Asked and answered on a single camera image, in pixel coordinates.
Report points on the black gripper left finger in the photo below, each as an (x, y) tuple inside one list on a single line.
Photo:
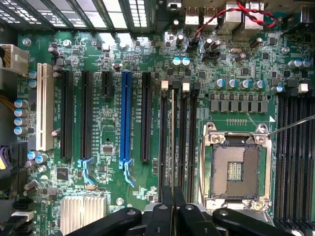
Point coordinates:
[(162, 221)]

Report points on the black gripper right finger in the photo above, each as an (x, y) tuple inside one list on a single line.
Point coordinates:
[(189, 221)]

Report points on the RAM slot with white latches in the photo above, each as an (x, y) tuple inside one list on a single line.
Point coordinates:
[(302, 147), (183, 137), (163, 137)]

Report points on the RAM slot with black latches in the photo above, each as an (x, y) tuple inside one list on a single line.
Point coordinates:
[(175, 84), (292, 147), (193, 137), (281, 147)]

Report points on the CPU socket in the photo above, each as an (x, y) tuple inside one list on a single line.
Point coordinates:
[(221, 167)]

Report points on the silver finned heat sink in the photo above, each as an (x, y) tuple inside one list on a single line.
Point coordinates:
[(81, 214)]

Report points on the long black expansion slot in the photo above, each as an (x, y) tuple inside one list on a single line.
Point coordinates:
[(86, 115), (67, 115), (146, 115)]

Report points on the blue expansion slot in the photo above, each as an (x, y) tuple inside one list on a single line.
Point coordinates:
[(126, 115)]

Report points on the steel locking lever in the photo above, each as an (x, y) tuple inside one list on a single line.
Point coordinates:
[(292, 125)]

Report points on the short black expansion slot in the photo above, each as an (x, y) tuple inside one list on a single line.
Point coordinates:
[(107, 84)]

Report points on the white expansion slot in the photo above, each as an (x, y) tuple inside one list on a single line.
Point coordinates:
[(45, 110)]

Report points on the silver USB port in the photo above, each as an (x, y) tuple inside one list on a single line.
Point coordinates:
[(190, 14), (209, 14)]

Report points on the green computer motherboard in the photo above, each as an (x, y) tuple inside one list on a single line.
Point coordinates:
[(160, 14)]

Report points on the silver rear port block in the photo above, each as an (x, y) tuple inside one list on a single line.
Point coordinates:
[(254, 14), (232, 17)]

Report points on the white power connector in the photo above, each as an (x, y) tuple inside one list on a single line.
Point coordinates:
[(17, 61)]

